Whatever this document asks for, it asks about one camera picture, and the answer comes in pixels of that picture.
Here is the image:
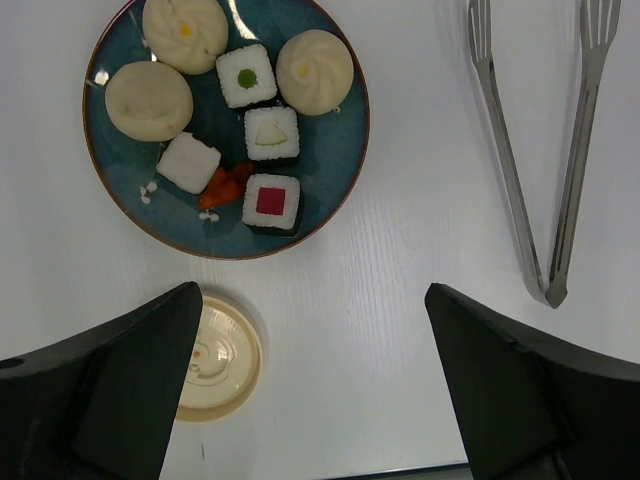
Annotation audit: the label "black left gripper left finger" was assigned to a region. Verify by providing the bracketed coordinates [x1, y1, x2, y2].
[1, 282, 203, 479]

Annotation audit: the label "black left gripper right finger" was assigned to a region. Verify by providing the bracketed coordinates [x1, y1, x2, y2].
[425, 284, 639, 479]

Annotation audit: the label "sushi roll red centre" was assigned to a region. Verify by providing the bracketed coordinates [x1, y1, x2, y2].
[242, 174, 303, 236]

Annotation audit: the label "sushi roll cucumber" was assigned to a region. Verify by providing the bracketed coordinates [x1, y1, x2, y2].
[244, 107, 300, 163]

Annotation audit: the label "sushi roll green centre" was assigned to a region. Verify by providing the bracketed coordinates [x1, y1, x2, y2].
[216, 44, 278, 109]

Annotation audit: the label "steamed bun swirl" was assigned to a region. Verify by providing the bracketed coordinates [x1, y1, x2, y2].
[276, 29, 354, 116]

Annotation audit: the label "metal serving tongs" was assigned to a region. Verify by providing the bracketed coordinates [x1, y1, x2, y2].
[467, 1, 621, 309]

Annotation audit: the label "cream round lid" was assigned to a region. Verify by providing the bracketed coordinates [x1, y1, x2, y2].
[176, 292, 264, 424]

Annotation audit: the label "orange shrimp piece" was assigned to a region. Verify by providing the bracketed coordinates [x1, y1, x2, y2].
[198, 162, 255, 210]

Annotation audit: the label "white rice cake piece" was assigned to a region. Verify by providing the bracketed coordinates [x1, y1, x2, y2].
[156, 132, 222, 195]

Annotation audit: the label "plain steamed bun left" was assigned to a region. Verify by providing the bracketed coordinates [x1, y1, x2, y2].
[105, 61, 194, 142]

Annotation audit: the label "steamed bun with yellow dot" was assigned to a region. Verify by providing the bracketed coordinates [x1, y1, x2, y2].
[142, 0, 229, 75]

